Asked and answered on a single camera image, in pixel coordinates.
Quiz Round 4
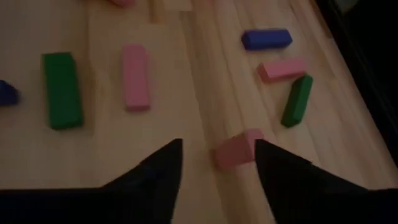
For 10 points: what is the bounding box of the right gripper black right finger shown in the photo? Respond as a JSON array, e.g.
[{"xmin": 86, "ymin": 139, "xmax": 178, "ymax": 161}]
[{"xmin": 254, "ymin": 139, "xmax": 369, "ymax": 224}]

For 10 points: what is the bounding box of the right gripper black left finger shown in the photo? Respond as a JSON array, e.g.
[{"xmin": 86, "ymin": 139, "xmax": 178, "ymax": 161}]
[{"xmin": 102, "ymin": 138, "xmax": 183, "ymax": 224}]

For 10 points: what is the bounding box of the pink wooden block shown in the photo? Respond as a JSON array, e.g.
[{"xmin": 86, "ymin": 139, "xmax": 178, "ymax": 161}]
[
  {"xmin": 108, "ymin": 0, "xmax": 137, "ymax": 8},
  {"xmin": 121, "ymin": 44, "xmax": 152, "ymax": 112},
  {"xmin": 213, "ymin": 128, "xmax": 265, "ymax": 170},
  {"xmin": 257, "ymin": 57, "xmax": 308, "ymax": 83}
]

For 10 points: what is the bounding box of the blue wooden block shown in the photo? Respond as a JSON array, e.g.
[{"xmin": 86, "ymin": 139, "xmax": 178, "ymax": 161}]
[
  {"xmin": 241, "ymin": 28, "xmax": 294, "ymax": 51},
  {"xmin": 0, "ymin": 79, "xmax": 21, "ymax": 107}
]

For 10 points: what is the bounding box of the green wooden block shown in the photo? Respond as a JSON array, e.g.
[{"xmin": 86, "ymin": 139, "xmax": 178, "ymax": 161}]
[
  {"xmin": 41, "ymin": 52, "xmax": 85, "ymax": 131},
  {"xmin": 280, "ymin": 74, "xmax": 314, "ymax": 128}
]

